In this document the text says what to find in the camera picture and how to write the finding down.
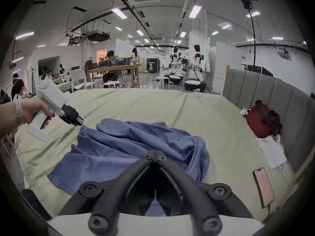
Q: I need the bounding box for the red bag with black straps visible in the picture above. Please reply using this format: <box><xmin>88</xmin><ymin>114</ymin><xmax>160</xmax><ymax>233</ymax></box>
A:
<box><xmin>246</xmin><ymin>100</ymin><xmax>283</xmax><ymax>139</ymax></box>

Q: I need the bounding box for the person's left hand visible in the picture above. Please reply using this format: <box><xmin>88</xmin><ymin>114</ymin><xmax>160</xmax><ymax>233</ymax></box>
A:
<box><xmin>21</xmin><ymin>99</ymin><xmax>56</xmax><ymax>130</ymax></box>

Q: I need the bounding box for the phone with pink screen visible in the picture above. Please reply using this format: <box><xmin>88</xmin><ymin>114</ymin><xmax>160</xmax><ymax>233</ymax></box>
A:
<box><xmin>252</xmin><ymin>167</ymin><xmax>275</xmax><ymax>209</ymax></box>

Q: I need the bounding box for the white round stool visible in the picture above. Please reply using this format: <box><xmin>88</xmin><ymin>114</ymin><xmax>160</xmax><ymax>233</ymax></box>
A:
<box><xmin>155</xmin><ymin>76</ymin><xmax>171</xmax><ymax>90</ymax></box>
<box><xmin>102</xmin><ymin>81</ymin><xmax>121</xmax><ymax>89</ymax></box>

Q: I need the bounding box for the blue shirt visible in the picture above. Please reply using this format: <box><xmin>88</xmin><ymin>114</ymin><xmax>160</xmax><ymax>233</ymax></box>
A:
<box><xmin>47</xmin><ymin>118</ymin><xmax>211</xmax><ymax>217</ymax></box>

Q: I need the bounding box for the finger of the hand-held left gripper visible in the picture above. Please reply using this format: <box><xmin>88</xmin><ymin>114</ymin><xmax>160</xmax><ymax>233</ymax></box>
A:
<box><xmin>60</xmin><ymin>108</ymin><xmax>84</xmax><ymax>127</ymax></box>

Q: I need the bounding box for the person's left forearm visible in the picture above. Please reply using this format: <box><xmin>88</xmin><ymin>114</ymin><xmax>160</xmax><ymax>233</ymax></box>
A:
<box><xmin>0</xmin><ymin>102</ymin><xmax>24</xmax><ymax>140</ymax></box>

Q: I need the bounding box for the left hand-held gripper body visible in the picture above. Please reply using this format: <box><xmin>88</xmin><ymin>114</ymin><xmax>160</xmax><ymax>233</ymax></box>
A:
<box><xmin>27</xmin><ymin>79</ymin><xmax>77</xmax><ymax>142</ymax></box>

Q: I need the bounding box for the white paper sheet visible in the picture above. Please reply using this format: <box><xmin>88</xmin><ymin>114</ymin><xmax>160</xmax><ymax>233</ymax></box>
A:
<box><xmin>255</xmin><ymin>135</ymin><xmax>287</xmax><ymax>170</ymax></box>

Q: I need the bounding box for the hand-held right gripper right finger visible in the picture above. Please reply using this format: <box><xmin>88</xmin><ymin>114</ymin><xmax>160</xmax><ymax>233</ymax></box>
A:
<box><xmin>157</xmin><ymin>150</ymin><xmax>254</xmax><ymax>234</ymax></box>

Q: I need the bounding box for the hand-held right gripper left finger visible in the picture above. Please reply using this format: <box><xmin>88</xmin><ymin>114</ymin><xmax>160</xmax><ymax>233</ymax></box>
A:
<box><xmin>59</xmin><ymin>150</ymin><xmax>156</xmax><ymax>234</ymax></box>

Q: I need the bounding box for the white humanoid robot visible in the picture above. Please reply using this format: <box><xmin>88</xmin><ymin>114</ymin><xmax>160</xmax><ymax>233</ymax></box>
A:
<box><xmin>184</xmin><ymin>44</ymin><xmax>208</xmax><ymax>93</ymax></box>
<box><xmin>163</xmin><ymin>47</ymin><xmax>185</xmax><ymax>85</ymax></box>

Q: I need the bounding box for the grey padded headboard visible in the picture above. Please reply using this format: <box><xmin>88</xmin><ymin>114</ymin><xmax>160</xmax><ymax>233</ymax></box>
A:
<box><xmin>221</xmin><ymin>67</ymin><xmax>315</xmax><ymax>174</ymax></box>

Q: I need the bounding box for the black poster stand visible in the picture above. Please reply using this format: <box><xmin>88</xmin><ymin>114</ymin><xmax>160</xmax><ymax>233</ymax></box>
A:
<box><xmin>146</xmin><ymin>58</ymin><xmax>161</xmax><ymax>73</ymax></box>

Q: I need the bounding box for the bed with pale green sheet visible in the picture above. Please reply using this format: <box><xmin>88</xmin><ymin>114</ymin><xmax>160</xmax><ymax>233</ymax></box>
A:
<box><xmin>14</xmin><ymin>88</ymin><xmax>304</xmax><ymax>227</ymax></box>

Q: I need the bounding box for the wooden table with laptops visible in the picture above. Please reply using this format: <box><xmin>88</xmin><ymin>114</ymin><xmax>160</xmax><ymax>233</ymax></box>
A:
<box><xmin>85</xmin><ymin>57</ymin><xmax>141</xmax><ymax>89</ymax></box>

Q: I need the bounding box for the white chair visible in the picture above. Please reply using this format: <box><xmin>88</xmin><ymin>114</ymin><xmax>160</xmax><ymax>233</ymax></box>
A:
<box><xmin>70</xmin><ymin>69</ymin><xmax>97</xmax><ymax>91</ymax></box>

